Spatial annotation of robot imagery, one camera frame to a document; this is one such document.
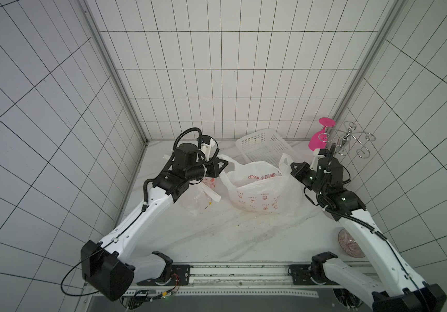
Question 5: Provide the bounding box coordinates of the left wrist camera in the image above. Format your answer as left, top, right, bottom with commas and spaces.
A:
201, 135, 217, 161

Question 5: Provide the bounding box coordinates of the white perforated plastic basket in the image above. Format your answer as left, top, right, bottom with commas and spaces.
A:
235, 129, 300, 168

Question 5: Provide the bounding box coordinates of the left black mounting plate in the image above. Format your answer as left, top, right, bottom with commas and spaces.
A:
136, 265, 191, 286

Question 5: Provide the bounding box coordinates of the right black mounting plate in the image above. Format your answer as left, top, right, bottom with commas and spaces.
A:
287, 264, 340, 287

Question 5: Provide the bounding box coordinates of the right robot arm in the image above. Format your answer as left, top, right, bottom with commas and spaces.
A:
291, 144, 447, 311

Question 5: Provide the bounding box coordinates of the black mounting plate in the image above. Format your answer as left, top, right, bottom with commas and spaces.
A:
287, 264, 340, 287
136, 265, 191, 286

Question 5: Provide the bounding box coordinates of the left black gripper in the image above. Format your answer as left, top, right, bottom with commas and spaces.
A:
187, 157, 229, 180

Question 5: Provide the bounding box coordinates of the pink plastic wine glass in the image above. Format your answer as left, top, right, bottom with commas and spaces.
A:
309, 117, 336, 152

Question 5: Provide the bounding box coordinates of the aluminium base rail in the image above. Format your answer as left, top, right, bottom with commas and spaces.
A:
82, 262, 400, 299

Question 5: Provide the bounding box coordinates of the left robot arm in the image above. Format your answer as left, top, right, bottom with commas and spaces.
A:
75, 127, 229, 302

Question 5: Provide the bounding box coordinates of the white bag with red print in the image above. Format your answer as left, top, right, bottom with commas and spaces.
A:
219, 153, 304, 216

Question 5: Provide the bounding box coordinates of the silver metal glass rack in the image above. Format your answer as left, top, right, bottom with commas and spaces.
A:
326, 121, 376, 159

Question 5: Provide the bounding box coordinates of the translucent white plastic bag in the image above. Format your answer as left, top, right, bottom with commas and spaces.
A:
156, 149, 221, 216

